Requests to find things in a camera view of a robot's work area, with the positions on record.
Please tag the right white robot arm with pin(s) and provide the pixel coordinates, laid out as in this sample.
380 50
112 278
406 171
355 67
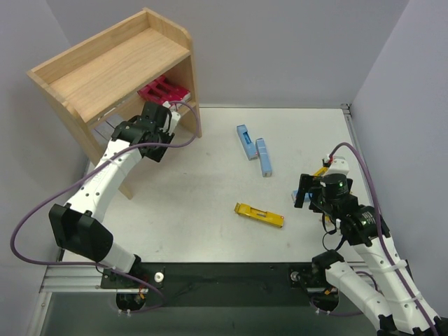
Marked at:
397 307

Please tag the pink toothpaste box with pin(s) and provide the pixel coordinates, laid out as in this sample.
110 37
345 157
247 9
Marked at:
171 88
151 94
153 84

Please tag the silver toothpaste box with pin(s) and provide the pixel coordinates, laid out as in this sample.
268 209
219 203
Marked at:
104 130
114 121

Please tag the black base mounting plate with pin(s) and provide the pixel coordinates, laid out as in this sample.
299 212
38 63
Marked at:
326 298

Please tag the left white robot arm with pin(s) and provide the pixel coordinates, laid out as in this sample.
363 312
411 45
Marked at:
77 225

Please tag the wooden two-tier shelf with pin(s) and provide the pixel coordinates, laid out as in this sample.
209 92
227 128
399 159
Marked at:
100 77

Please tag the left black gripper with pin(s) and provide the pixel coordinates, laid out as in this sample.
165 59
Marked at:
154 114

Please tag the blue toothpaste box near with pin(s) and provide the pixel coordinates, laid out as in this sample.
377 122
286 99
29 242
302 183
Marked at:
295 193

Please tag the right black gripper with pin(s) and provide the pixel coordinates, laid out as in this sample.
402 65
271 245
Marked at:
316 184

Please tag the blue toothpaste box far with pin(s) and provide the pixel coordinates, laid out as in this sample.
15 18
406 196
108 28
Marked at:
246 142

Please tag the aluminium frame rail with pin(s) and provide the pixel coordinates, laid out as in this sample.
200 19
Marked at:
73 276

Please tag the blue toothpaste box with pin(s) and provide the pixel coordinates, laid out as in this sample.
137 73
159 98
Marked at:
265 164
295 193
246 142

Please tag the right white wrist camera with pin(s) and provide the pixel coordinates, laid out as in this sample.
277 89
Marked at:
335 165

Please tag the blue toothpaste box middle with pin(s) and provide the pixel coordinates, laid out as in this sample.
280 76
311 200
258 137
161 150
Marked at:
265 164

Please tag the yellow toothpaste box front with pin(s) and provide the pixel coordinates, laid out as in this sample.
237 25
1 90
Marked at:
265 217

